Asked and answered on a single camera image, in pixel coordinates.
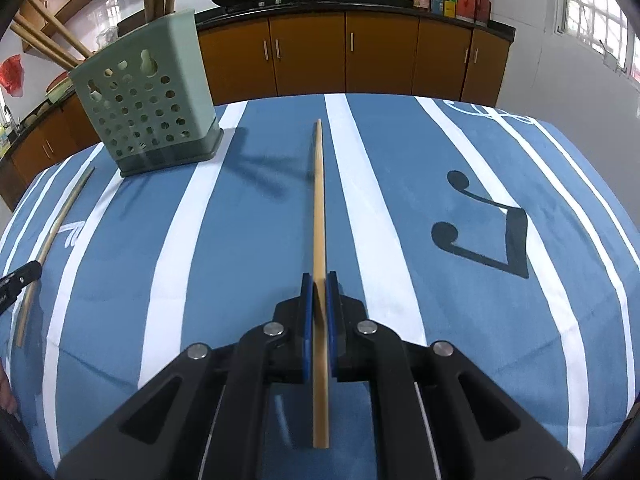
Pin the wooden lower kitchen cabinets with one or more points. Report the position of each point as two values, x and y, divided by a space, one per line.
310 50

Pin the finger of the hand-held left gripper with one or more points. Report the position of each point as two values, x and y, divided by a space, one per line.
20 280

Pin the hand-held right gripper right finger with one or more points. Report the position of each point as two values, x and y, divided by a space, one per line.
332 330

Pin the person's left hand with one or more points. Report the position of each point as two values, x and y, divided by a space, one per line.
6 390

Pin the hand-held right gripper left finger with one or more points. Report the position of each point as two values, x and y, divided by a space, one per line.
306 330

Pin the barred window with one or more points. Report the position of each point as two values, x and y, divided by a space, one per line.
600 10

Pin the blue striped tablecloth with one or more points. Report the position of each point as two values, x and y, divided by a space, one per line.
425 285

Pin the green perforated utensil holder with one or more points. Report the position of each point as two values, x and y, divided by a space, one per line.
150 95

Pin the red plastic bag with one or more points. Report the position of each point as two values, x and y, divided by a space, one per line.
12 75

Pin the black kitchen countertop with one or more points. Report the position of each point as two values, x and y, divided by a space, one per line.
350 2

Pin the green basin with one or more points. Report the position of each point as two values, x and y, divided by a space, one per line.
60 87

